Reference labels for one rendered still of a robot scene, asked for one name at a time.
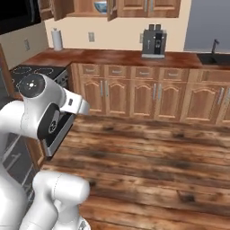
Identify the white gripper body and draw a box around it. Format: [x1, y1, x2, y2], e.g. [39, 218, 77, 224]
[72, 94, 91, 117]

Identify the blue and white bowl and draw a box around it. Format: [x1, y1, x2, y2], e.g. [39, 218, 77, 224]
[93, 0, 108, 14]

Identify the black and steel cooker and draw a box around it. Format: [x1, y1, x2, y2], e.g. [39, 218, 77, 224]
[8, 65, 76, 158]

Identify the wooden base cupboard run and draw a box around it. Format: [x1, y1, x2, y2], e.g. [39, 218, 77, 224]
[70, 62, 230, 127]

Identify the white paper towel roll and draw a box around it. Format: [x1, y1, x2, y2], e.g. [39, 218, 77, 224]
[50, 28, 64, 51]

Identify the grey appliance front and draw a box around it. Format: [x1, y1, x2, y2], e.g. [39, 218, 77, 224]
[0, 131, 39, 210]

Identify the grey coffee machine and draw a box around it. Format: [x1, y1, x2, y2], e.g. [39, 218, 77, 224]
[141, 23, 168, 59]

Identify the black microwave oven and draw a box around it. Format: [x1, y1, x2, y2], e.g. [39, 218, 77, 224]
[0, 0, 42, 36]

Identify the black sink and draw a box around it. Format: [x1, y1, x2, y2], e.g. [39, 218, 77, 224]
[196, 52, 230, 66]

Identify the black tap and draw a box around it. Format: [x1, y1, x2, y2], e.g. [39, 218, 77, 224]
[211, 38, 221, 55]

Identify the wooden wall cupboard door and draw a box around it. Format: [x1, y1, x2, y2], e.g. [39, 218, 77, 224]
[106, 0, 119, 22]
[51, 0, 75, 22]

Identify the wooden wall cupboard run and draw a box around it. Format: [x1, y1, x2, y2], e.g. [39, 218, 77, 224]
[38, 0, 181, 22]

